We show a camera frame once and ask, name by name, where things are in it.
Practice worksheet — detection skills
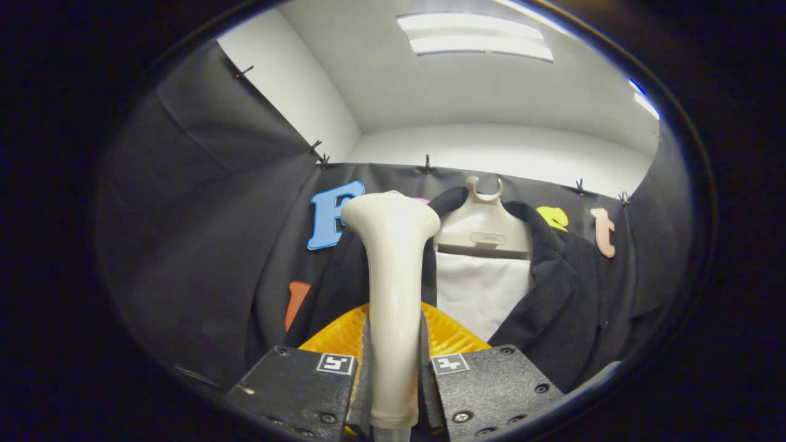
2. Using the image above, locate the black backdrop cloth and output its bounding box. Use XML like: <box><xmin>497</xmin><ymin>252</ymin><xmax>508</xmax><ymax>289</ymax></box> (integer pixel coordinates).
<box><xmin>95</xmin><ymin>40</ymin><xmax>695</xmax><ymax>400</ymax></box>

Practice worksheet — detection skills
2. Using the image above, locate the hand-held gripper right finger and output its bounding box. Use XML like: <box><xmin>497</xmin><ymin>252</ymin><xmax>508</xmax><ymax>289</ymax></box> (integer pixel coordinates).
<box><xmin>419</xmin><ymin>302</ymin><xmax>564</xmax><ymax>441</ymax></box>

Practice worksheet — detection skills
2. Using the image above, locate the black suit jacket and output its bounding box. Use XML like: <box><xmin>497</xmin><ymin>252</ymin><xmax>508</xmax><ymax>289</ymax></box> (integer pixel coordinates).
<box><xmin>286</xmin><ymin>186</ymin><xmax>639</xmax><ymax>394</ymax></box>

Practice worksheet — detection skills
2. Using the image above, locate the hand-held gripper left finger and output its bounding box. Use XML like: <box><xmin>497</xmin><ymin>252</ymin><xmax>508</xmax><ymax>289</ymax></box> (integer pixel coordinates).
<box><xmin>224</xmin><ymin>303</ymin><xmax>373</xmax><ymax>440</ymax></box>

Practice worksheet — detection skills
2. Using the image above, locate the beige plastic hanger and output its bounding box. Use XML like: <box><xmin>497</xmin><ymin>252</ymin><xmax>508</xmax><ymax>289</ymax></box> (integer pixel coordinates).
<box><xmin>433</xmin><ymin>176</ymin><xmax>532</xmax><ymax>260</ymax></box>

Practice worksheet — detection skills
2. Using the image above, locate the white cloth panel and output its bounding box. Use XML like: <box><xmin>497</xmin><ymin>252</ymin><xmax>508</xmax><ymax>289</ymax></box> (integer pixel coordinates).
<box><xmin>435</xmin><ymin>250</ymin><xmax>534</xmax><ymax>343</ymax></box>

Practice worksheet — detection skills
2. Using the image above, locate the ceiling light panel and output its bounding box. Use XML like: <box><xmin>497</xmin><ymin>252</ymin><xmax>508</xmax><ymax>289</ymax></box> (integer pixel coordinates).
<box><xmin>631</xmin><ymin>79</ymin><xmax>661</xmax><ymax>121</ymax></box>
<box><xmin>396</xmin><ymin>12</ymin><xmax>554</xmax><ymax>62</ymax></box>

